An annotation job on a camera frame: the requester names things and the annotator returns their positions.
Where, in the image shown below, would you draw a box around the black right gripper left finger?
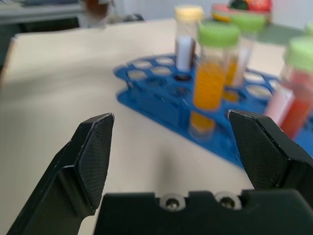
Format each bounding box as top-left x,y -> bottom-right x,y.
6,113 -> 115,235

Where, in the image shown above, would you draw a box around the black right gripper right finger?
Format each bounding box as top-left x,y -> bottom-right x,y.
227,110 -> 313,213

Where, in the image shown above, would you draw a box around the green-capped red test tube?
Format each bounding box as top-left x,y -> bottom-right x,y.
263,36 -> 313,141

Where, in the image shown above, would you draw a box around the green-capped orange test tube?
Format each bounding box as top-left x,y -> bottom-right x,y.
224,14 -> 267,102
188,21 -> 241,142

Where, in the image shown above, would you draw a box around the blue test tube rack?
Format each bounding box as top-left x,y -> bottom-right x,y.
112,54 -> 313,169

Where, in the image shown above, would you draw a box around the yellow-capped dark brown test tube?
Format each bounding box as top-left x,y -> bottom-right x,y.
174,5 -> 204,73

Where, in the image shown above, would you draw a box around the bowl of colourful toy fruit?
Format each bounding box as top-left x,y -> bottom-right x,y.
211,0 -> 272,23

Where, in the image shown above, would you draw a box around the brown and white blurred object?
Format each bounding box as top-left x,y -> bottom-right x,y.
80,0 -> 113,29

